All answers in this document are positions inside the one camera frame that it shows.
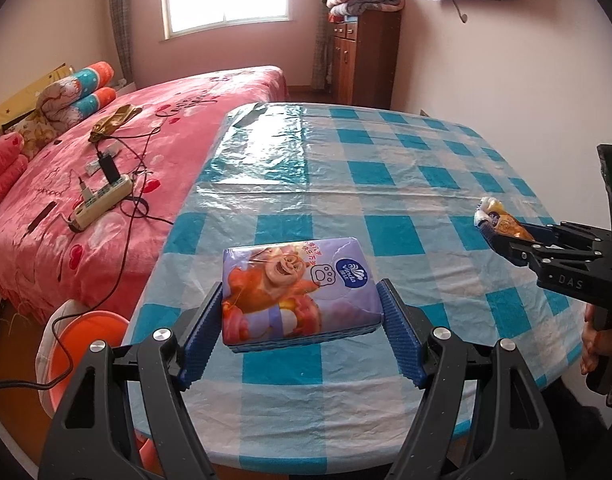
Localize purple bear print tissue pack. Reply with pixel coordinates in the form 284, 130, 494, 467
221, 237, 384, 353

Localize gold cloth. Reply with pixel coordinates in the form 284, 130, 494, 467
89, 104, 141, 143

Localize black charger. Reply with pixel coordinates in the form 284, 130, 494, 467
96, 152, 121, 184

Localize white plastic bin liner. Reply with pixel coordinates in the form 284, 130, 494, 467
36, 299, 131, 411

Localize person's right hand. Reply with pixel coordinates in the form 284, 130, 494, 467
580, 304, 612, 376

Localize orange plastic bin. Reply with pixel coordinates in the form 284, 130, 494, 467
36, 299, 161, 480

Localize yellow headboard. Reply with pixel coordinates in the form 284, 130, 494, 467
0, 62, 71, 133

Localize beige power strip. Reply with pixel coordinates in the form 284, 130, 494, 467
68, 174, 134, 228

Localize bed with pink cover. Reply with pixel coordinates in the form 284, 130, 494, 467
0, 65, 289, 326

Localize brown wooden wardrobe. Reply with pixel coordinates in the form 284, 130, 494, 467
328, 7, 401, 110

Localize orange blue snack wrapper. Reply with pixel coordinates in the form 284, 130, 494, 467
473, 196, 533, 241

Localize orange teal bolster pillow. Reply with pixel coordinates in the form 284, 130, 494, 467
70, 86, 117, 117
68, 60, 115, 92

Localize floral folded quilt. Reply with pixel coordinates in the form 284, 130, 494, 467
18, 77, 81, 146

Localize checked curtain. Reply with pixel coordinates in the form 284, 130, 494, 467
311, 0, 337, 91
108, 0, 136, 88

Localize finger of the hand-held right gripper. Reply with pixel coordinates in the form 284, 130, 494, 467
525, 221, 569, 245
478, 222, 542, 268

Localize black charger cable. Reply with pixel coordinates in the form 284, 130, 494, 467
98, 129, 160, 162

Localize black power cable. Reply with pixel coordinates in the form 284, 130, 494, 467
0, 172, 175, 392

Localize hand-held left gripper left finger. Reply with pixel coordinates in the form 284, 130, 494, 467
38, 281, 224, 480

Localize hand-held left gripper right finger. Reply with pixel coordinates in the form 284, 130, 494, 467
377, 279, 567, 480

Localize dark clothing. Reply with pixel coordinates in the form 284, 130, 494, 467
551, 380, 612, 480

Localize blue white checked tablecloth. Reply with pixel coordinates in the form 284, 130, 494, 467
123, 101, 602, 473

